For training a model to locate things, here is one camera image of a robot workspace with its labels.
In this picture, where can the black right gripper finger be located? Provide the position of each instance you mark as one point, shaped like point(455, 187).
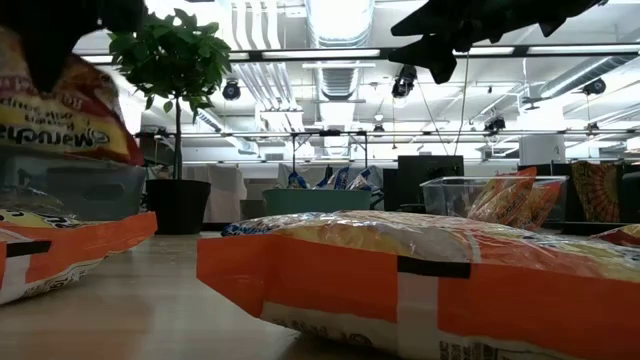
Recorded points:
point(440, 57)
point(430, 27)

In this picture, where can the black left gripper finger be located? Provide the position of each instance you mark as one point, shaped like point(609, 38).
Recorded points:
point(47, 55)

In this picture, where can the red Maruchan beef ramen packet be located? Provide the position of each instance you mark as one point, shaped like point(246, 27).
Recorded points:
point(60, 120)
point(622, 236)

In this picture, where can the Maruchan ramen noodle packet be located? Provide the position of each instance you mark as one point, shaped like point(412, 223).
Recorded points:
point(362, 181)

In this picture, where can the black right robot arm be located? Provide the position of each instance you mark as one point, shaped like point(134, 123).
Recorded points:
point(575, 7)

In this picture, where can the black hanging spotlight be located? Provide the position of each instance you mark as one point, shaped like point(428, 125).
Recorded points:
point(495, 124)
point(595, 86)
point(402, 87)
point(231, 90)

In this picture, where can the green potted plant black pot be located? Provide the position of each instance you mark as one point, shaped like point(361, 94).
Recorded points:
point(170, 60)

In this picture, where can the black monitor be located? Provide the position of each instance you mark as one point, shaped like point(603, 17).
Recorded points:
point(430, 170)

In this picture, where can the white box cabinet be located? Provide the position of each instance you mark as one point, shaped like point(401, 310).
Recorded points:
point(542, 150)

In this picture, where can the clear plastic bin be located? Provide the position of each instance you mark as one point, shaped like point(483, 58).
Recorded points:
point(450, 200)

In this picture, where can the smoky grey plastic bin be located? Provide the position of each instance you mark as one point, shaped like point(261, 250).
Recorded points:
point(100, 190)

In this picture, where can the black light bar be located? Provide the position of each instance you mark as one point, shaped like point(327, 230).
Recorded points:
point(255, 55)

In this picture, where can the teal plastic bin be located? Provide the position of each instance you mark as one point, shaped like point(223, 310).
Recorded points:
point(315, 202)

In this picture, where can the orange patterned fabric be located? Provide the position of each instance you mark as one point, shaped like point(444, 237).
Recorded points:
point(597, 190)

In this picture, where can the silver ventilation duct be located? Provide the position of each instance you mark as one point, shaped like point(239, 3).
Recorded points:
point(340, 80)

